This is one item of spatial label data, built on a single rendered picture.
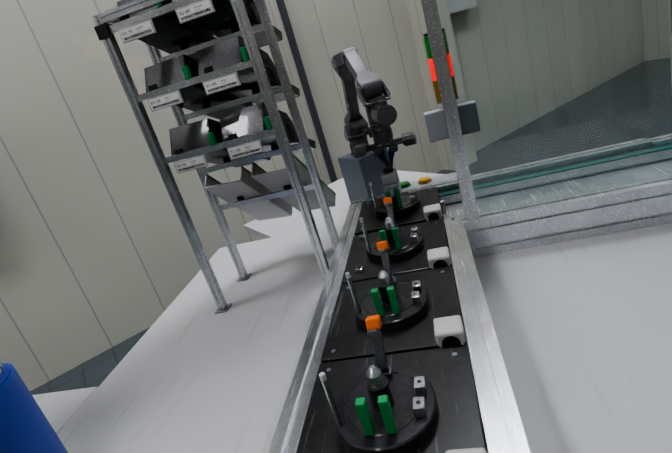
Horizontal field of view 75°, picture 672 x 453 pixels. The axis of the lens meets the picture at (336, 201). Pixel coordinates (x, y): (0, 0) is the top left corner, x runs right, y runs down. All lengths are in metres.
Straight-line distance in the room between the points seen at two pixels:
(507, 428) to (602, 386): 0.24
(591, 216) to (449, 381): 0.65
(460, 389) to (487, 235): 0.56
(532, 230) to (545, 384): 0.46
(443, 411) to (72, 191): 2.92
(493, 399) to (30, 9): 3.18
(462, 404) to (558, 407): 0.19
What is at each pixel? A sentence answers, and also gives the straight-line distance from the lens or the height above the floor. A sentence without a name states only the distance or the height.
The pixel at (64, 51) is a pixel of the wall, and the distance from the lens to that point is 3.32.
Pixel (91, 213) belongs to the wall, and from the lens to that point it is 3.31.
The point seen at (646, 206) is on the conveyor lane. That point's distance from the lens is 1.23.
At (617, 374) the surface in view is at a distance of 0.84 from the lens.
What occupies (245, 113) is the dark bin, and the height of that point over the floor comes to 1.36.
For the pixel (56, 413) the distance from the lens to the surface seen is 1.28.
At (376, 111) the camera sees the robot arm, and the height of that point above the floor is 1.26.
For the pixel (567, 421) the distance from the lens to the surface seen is 0.77.
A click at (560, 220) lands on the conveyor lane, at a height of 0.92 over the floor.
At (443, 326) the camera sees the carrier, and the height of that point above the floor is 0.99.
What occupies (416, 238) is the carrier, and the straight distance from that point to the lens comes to 1.01.
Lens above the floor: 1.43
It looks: 18 degrees down
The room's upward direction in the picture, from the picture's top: 17 degrees counter-clockwise
